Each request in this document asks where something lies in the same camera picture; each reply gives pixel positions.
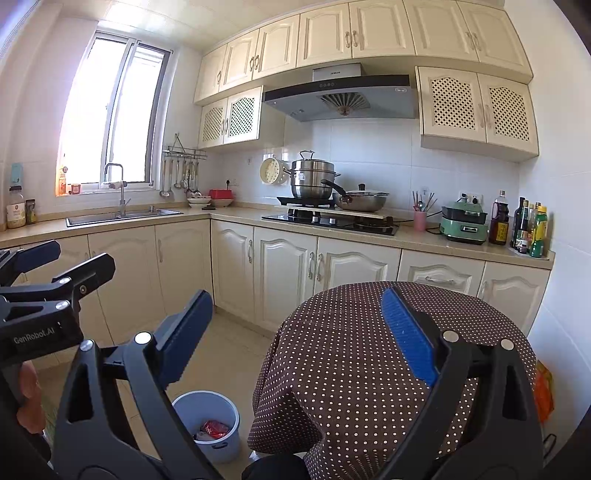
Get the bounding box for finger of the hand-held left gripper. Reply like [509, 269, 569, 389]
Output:
[0, 253, 116, 303]
[0, 240, 62, 278]

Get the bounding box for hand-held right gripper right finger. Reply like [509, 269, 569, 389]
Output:
[381, 286, 546, 480]

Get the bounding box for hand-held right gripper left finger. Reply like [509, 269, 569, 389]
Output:
[52, 290, 214, 480]

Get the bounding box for light blue plastic bin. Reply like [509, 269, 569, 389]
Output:
[172, 391, 241, 463]

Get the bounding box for person's left hand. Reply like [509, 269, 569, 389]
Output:
[18, 362, 47, 435]

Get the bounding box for large pale jar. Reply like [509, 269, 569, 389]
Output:
[7, 185, 26, 229]

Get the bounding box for steel kitchen sink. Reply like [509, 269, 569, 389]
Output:
[65, 208, 183, 228]

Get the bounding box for brown polka dot tablecloth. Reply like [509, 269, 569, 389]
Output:
[247, 281, 539, 472]

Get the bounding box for steel kitchen faucet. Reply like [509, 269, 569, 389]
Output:
[104, 162, 132, 217]

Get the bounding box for cream base cabinets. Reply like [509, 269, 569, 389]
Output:
[0, 215, 552, 365]

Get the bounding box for green electric cooker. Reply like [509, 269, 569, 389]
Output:
[438, 199, 489, 245]

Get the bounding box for row of hanging utensils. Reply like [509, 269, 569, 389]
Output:
[159, 159, 201, 199]

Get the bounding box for black gas stove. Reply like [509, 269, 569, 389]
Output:
[262, 210, 399, 237]

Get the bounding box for pale wooden board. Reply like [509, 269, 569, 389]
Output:
[287, 206, 385, 220]

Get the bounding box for steel wok with lid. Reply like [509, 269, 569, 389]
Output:
[321, 180, 390, 213]

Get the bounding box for large dark sauce bottle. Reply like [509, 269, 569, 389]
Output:
[489, 190, 510, 245]

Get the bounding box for orange printed bag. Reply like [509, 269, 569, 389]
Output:
[536, 360, 555, 423]

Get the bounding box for dark glass bottle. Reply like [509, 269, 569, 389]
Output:
[519, 200, 533, 254]
[513, 198, 526, 250]

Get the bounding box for sliding window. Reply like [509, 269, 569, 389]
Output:
[58, 30, 174, 197]

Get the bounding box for green bottle yellow cap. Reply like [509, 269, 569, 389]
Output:
[529, 205, 549, 258]

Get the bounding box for person's dark trouser leg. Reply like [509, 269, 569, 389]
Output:
[242, 455, 310, 480]

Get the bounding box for black hot plate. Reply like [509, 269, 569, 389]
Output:
[277, 196, 338, 207]

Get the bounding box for steel steamer pot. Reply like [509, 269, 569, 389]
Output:
[283, 150, 341, 201]

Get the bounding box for round white perforated plate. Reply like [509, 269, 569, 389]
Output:
[260, 156, 287, 186]

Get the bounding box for cream lattice door cabinet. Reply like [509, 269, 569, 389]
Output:
[198, 85, 264, 149]
[414, 66, 540, 162]

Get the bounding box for grey range hood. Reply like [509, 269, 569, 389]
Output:
[262, 62, 420, 123]

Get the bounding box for black power cable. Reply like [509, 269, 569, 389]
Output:
[399, 217, 444, 233]

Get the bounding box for metal wall utensil rack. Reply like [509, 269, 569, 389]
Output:
[163, 134, 208, 160]

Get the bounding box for cream upper wall cabinets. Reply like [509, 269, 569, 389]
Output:
[193, 0, 534, 104]

